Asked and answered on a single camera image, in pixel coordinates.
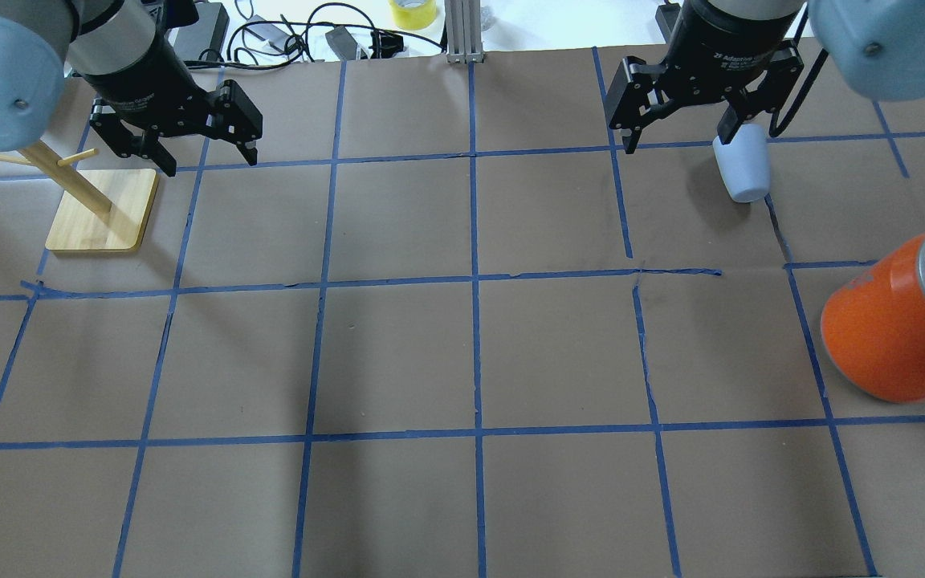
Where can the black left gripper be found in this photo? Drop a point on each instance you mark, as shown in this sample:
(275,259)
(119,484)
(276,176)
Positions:
(144,79)

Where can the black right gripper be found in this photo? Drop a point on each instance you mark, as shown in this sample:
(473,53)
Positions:
(718,50)

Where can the light blue plastic cup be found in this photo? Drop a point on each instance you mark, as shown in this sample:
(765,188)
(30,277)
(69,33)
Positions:
(744,164)

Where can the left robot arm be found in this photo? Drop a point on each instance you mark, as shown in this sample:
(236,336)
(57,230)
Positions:
(39,39)

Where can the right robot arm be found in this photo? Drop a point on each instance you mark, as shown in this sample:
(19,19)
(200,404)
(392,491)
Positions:
(878,47)

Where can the black power adapter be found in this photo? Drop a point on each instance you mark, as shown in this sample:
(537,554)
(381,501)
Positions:
(201,28)

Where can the wooden mug tree stand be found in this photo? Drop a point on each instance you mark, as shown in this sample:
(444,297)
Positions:
(101,210)

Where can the yellow tape roll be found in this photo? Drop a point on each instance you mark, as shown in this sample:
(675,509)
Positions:
(413,15)

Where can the orange can with grey lid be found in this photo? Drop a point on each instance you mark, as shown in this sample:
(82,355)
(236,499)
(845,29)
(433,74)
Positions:
(873,328)

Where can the aluminium frame post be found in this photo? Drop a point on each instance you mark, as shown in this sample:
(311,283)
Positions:
(463,31)

